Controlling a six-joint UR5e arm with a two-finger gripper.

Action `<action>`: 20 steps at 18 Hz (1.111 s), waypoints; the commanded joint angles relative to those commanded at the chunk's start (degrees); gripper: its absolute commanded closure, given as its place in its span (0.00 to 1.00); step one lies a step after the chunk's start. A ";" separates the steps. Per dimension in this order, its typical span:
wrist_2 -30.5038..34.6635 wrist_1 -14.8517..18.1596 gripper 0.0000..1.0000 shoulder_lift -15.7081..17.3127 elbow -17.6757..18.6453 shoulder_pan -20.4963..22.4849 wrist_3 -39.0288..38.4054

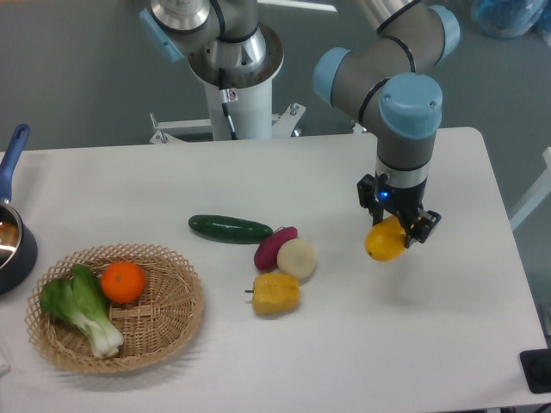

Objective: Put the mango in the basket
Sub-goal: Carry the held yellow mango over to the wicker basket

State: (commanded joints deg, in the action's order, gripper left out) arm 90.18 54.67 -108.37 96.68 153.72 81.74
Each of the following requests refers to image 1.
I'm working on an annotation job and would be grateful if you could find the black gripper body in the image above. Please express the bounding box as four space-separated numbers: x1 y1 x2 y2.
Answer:
372 174 427 225

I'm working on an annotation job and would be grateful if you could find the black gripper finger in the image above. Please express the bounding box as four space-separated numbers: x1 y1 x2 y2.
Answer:
405 208 442 249
356 174 384 225

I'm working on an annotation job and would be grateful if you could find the yellow mango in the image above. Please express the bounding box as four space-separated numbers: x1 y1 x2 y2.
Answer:
364 215 406 262

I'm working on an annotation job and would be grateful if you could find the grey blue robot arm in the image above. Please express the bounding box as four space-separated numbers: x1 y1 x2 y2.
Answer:
139 1 460 245

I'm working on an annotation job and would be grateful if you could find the woven wicker basket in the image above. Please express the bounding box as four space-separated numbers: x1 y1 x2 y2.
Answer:
25 244 203 373

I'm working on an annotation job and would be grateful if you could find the white round onion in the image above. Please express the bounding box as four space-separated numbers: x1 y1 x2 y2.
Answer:
276 238 317 282

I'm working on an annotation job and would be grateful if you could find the purple sweet potato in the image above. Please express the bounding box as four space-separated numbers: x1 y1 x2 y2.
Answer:
254 226 299 271

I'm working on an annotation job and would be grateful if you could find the yellow bell pepper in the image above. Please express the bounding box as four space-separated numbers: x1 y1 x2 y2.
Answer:
250 273 300 316

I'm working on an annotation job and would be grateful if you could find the dark green cucumber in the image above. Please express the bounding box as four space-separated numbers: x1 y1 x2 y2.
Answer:
188 214 274 243

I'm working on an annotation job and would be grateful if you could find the black device at edge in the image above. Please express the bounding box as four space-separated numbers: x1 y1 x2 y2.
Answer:
519 348 550 394

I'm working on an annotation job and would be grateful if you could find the blue plastic bag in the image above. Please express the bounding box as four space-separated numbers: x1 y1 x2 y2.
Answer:
470 0 550 40

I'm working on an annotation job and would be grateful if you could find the orange fruit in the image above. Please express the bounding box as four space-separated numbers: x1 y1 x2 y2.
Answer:
100 262 145 304

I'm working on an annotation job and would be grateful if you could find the green bok choy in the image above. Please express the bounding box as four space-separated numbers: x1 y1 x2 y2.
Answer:
40 264 124 359

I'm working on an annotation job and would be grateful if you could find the white frame at right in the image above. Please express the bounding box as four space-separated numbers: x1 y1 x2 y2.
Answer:
509 147 550 231

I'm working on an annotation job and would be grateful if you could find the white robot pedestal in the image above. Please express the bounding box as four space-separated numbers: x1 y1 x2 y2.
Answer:
150 79 306 145

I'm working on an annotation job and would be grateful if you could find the black cable on pedestal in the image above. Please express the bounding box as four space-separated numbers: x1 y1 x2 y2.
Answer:
217 68 239 140

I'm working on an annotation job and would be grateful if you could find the dark pot blue handle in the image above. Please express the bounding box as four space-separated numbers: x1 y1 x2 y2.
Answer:
1 124 38 294

